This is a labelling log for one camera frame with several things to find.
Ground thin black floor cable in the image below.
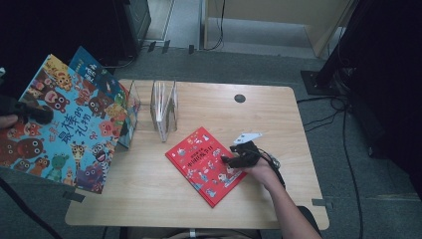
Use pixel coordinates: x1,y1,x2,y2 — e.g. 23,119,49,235
105,55,138,70

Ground long black floor cable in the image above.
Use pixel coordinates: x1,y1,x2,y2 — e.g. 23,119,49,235
341,99,365,239

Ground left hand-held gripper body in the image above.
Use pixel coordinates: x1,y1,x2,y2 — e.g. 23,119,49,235
0,67,26,118

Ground hanging black cable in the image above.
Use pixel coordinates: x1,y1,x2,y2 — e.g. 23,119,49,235
202,0,227,52

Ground person's left hand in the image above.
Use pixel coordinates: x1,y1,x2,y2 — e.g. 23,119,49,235
0,114,19,129

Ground black cabinet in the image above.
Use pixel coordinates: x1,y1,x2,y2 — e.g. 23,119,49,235
112,0,152,61

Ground grey floor tape piece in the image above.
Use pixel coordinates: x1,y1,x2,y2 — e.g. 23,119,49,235
312,198,334,210
63,190,87,203

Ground light wooden partition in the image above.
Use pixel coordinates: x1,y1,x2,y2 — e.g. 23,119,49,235
200,0,361,59

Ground dark blue picture book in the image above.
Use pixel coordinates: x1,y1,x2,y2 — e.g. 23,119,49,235
68,45,141,149

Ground red picture book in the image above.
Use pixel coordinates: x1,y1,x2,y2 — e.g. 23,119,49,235
164,126,248,209

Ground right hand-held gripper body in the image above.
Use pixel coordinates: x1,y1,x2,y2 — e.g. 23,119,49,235
228,132,264,169

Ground black metal stand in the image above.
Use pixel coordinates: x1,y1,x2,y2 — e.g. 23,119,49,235
300,33,362,98

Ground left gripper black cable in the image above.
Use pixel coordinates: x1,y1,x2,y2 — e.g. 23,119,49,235
0,177,65,239

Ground dark curtain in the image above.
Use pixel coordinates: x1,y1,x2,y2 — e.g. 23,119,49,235
346,0,422,200
0,0,117,101

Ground clear acrylic book rack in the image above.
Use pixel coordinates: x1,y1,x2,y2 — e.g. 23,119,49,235
117,79,180,149

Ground looped black floor cable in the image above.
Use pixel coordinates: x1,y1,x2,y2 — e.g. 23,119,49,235
296,95,347,132

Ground light blue animal picture book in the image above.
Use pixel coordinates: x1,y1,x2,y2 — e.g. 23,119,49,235
0,54,133,194

